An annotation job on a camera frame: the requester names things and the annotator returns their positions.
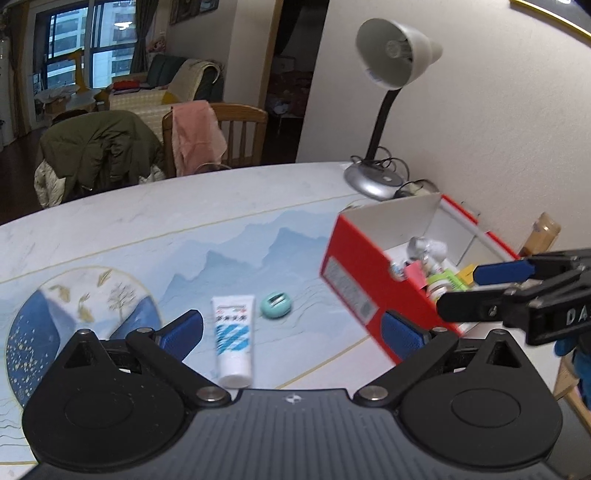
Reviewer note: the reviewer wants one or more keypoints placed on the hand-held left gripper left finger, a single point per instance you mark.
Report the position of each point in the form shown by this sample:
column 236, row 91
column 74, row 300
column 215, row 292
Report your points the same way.
column 182, row 330

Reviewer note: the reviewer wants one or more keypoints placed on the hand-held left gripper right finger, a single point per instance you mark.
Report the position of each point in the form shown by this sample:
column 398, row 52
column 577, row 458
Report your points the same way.
column 401, row 337

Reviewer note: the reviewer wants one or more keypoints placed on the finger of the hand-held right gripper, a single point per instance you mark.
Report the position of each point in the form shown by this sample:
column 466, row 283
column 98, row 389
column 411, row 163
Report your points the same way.
column 503, row 272
column 471, row 307

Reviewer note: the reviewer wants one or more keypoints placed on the small yellow box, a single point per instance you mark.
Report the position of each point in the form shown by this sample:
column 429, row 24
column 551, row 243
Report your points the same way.
column 466, row 276

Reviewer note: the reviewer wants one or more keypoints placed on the green-lidded toothpick jar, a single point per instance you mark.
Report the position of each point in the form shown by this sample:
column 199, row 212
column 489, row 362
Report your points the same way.
column 438, row 288

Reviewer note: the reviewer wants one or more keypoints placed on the silver-capped clear jar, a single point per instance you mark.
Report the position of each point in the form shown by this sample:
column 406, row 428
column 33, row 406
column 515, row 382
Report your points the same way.
column 420, row 247

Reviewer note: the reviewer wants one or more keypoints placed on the red cardboard box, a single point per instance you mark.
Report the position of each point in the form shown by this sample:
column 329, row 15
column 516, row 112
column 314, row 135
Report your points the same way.
column 351, row 258

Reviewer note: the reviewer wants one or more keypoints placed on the person's right hand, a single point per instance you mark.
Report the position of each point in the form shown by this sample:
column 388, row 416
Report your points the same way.
column 582, row 383

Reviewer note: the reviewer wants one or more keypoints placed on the white cream tube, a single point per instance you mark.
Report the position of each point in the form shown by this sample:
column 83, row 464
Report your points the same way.
column 233, row 332

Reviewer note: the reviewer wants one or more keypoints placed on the amber glass bottle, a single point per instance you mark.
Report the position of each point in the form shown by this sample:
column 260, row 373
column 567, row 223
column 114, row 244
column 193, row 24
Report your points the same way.
column 540, row 233

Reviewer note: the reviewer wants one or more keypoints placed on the teal pencil sharpener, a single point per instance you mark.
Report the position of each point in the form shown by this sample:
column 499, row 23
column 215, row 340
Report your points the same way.
column 275, row 304

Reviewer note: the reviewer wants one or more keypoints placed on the pink cloth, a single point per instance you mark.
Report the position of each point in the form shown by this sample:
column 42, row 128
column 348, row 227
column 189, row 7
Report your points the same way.
column 198, row 134

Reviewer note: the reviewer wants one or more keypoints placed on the olive green jacket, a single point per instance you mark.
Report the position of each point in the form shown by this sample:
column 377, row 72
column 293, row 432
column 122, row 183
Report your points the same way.
column 97, row 147

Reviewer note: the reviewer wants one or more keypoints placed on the wooden chair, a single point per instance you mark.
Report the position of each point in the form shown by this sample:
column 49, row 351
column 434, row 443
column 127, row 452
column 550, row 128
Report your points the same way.
column 240, row 134

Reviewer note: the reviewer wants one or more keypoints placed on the silver desk lamp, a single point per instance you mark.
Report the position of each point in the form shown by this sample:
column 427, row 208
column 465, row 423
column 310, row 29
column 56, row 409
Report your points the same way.
column 392, row 50

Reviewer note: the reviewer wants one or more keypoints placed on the red cushion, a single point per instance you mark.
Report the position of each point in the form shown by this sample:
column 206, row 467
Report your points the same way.
column 125, row 85

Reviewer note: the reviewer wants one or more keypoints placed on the beige sofa blanket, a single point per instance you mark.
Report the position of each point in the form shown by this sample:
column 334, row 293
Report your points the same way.
column 194, row 78

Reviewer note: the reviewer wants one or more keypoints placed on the cluttered side table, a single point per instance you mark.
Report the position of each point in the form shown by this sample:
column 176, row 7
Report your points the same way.
column 64, row 97

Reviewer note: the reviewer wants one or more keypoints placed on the grey curtain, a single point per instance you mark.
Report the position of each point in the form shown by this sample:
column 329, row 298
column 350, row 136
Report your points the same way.
column 150, row 32

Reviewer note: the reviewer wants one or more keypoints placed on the large window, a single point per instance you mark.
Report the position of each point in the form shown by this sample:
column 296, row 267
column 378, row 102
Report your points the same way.
column 69, row 32

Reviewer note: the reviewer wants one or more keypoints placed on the light wooden furniture frame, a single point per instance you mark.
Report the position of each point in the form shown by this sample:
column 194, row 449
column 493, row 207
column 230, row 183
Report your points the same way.
column 564, row 383

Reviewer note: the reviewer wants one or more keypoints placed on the cartoon wall poster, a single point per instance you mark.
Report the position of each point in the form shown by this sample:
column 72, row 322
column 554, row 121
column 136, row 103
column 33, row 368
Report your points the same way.
column 568, row 7

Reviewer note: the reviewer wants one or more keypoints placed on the dark framed wall picture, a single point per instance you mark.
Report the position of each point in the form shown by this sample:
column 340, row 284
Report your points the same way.
column 208, row 4
column 183, row 10

